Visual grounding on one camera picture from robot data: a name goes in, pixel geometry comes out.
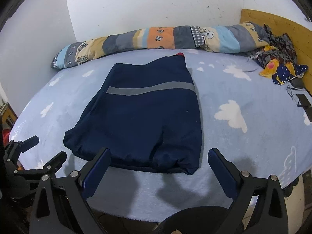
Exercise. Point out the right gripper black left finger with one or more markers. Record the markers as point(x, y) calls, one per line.
point(60, 204)

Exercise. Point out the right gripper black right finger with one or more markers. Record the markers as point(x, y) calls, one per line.
point(270, 212)

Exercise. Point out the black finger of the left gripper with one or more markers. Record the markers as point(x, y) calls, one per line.
point(50, 168)
point(16, 148)

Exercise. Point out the navy blue work jacket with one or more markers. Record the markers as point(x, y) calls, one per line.
point(147, 116)

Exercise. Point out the light blue cloud bedsheet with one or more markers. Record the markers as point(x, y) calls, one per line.
point(253, 122)

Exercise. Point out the black phone on bed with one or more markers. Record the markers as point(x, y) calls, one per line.
point(303, 101)

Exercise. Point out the eyeglasses on bed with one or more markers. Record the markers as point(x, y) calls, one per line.
point(292, 92)

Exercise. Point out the dark patterned crumpled cloth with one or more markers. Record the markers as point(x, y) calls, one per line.
point(278, 60)

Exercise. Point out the patchwork rolled quilt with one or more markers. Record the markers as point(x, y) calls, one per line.
point(238, 38)

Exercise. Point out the wooden headboard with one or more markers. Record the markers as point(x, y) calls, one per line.
point(301, 37)

